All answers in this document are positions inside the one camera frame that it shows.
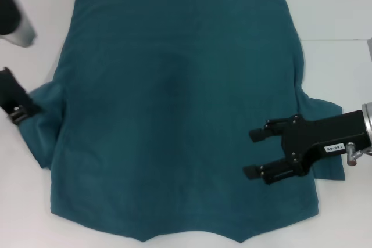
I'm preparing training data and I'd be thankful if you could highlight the teal blue t-shirt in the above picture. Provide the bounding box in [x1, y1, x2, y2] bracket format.
[16, 0, 347, 228]

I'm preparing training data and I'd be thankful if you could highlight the right gripper cable with plug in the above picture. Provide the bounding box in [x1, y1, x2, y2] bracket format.
[345, 142, 372, 166]

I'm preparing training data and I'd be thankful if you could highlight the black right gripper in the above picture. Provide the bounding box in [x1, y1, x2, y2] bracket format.
[242, 110, 372, 186]

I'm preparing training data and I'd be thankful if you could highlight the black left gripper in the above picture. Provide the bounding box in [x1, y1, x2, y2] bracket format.
[0, 67, 42, 116]

